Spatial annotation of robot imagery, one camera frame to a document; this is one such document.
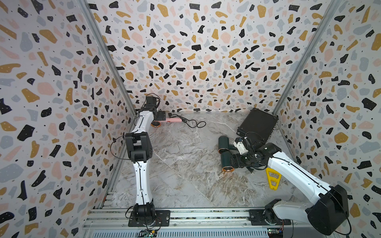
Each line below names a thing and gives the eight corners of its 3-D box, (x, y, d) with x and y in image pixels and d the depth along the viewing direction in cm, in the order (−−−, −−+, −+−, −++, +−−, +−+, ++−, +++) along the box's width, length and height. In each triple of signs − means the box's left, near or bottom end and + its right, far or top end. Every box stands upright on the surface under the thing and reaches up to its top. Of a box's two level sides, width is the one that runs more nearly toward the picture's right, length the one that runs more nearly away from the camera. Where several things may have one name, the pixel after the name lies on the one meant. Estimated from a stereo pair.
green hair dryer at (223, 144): (218, 154, 100) (219, 149, 96) (217, 140, 108) (217, 135, 103) (228, 154, 100) (230, 149, 96) (226, 140, 108) (228, 135, 103)
